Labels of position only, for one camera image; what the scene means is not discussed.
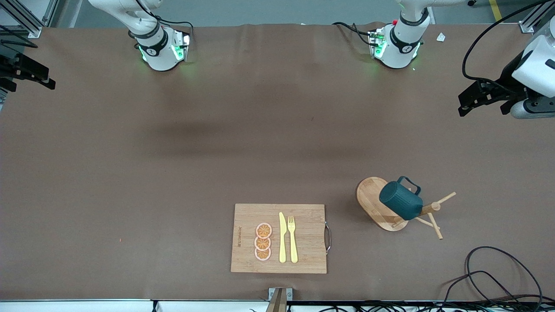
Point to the metal table edge bracket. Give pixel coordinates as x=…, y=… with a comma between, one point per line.
x=279, y=299

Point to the brown table cover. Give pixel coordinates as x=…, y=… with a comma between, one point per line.
x=173, y=173

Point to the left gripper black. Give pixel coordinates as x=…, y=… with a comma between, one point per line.
x=508, y=79

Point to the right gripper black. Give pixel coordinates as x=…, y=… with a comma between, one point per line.
x=13, y=68

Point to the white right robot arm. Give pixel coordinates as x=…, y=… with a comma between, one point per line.
x=160, y=52

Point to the white paper scrap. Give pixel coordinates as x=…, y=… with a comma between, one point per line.
x=441, y=37

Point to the wooden cup rack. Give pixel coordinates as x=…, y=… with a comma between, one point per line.
x=368, y=195

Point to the dark teal cup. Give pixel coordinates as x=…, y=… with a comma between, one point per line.
x=399, y=201

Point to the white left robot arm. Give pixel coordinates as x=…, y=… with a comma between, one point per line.
x=401, y=43

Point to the yellow plastic knife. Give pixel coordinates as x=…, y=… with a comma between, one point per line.
x=282, y=238

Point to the yellow plastic fork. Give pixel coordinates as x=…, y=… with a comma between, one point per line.
x=293, y=242

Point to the toy orange slice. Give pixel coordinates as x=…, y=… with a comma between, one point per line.
x=263, y=230
x=262, y=255
x=262, y=243

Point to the aluminium frame profile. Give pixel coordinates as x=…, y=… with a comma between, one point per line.
x=531, y=24
x=34, y=32

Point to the bamboo cutting board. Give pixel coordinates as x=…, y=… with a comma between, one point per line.
x=308, y=242

